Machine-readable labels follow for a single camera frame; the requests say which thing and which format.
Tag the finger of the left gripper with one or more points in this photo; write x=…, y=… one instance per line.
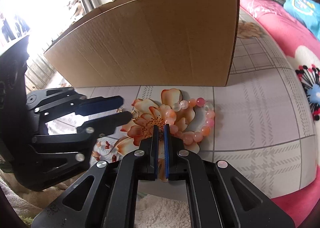
x=84, y=140
x=49, y=104

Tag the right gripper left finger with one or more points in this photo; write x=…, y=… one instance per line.
x=105, y=195

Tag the brown cardboard box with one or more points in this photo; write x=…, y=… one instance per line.
x=149, y=43

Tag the floral bed sheet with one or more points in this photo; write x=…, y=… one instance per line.
x=262, y=122

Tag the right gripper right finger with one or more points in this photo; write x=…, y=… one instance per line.
x=218, y=194

